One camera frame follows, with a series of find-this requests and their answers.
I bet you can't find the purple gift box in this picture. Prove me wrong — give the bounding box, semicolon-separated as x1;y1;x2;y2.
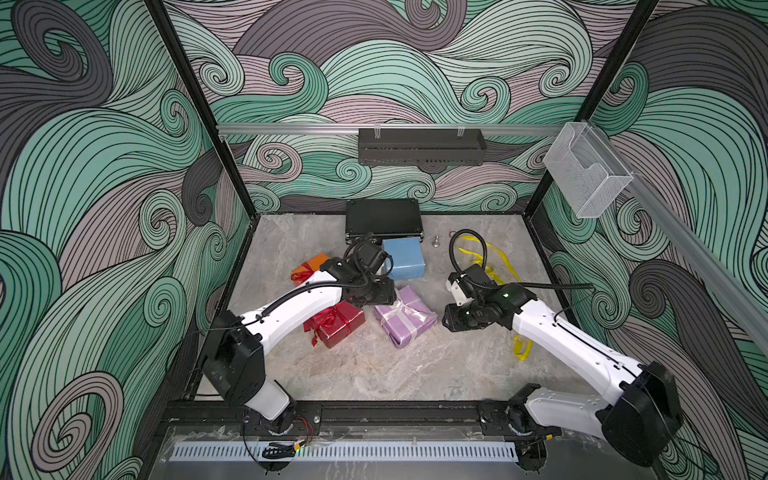
373;285;439;350

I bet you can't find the blue gift box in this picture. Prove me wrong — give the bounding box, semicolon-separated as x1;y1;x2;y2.
380;237;426;280

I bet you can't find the yellow ribbon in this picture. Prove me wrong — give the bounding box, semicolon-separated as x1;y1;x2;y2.
457;235;534;362

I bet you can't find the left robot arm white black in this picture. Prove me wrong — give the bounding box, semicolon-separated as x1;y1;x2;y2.
199;255;396;431

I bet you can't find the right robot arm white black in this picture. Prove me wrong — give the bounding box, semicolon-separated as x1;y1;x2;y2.
442;277;683;467

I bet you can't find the red gift box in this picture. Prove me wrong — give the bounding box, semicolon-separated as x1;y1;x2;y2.
303;301;366;349

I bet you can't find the orange gift box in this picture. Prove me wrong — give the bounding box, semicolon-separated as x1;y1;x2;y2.
290;253;330;286

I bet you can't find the red ribbon on orange box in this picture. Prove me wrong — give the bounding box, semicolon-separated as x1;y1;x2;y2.
290;262;317;285

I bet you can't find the black hard case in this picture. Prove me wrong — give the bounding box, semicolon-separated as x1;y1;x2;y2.
345;199;424;244

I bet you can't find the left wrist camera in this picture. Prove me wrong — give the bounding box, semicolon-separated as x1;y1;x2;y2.
356;241;393;276

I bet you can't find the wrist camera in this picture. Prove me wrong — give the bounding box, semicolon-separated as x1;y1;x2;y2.
356;241;393;276
446;272;480;307

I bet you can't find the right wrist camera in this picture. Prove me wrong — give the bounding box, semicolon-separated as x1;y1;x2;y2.
446;272;480;307

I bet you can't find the white slotted cable duct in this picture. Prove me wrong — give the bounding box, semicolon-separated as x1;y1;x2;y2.
168;440;518;463

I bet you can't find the black wall tray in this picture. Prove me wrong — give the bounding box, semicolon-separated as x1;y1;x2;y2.
357;129;488;168

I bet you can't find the clear plastic wall bin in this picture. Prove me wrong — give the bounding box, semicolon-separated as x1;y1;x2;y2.
544;121;634;219

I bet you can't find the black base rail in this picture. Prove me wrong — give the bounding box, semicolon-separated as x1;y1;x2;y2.
164;398;604;437

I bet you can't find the aluminium rail back wall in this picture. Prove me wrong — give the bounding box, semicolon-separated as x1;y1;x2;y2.
217;122;564;137

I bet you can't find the aluminium rail wall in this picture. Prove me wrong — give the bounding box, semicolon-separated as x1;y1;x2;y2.
590;125;767;352
217;122;564;137

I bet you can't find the aluminium rail right wall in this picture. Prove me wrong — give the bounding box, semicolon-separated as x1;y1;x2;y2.
590;125;767;352

